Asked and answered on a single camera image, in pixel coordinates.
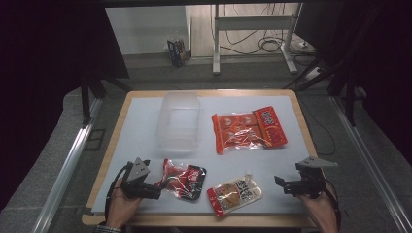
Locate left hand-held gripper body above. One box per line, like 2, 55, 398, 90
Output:
120, 157, 155, 200

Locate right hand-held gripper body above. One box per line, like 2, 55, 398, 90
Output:
292, 155, 338, 199

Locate red and black snack packet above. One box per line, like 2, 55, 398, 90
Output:
156, 158, 208, 202

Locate large red snack packet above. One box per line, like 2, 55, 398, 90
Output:
211, 105, 289, 155

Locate clear plastic container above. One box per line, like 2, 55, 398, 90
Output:
155, 91, 201, 153

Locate person's right hand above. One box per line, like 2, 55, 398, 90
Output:
296, 183, 340, 233

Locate person's left hand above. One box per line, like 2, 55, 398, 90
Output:
105, 179, 144, 229

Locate white and red snack packet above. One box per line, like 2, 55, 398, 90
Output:
206, 172, 264, 218

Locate black floor plate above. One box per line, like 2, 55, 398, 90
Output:
85, 128, 107, 151

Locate person's left plaid sleeve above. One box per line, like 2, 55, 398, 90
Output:
92, 224, 123, 233

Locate black metal stand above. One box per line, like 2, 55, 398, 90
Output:
283, 54, 359, 128
79, 73, 134, 128

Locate white power strip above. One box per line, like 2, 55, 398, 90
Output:
303, 66, 326, 82

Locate blue carton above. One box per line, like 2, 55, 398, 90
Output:
166, 32, 191, 68

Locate black curtain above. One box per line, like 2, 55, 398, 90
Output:
294, 0, 412, 167
0, 0, 130, 210

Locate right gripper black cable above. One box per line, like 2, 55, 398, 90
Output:
320, 181, 343, 232

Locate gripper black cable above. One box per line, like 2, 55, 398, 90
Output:
320, 181, 343, 232
103, 163, 131, 224

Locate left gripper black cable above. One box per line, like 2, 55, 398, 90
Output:
103, 163, 131, 224

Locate thin black floor cable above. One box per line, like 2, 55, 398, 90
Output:
299, 96, 337, 156

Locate aluminium rail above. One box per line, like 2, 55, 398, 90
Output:
32, 98, 103, 233
329, 95, 412, 233

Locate black floor cables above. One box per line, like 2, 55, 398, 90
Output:
223, 3, 294, 56

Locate white desk frame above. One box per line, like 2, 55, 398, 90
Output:
212, 3, 304, 76

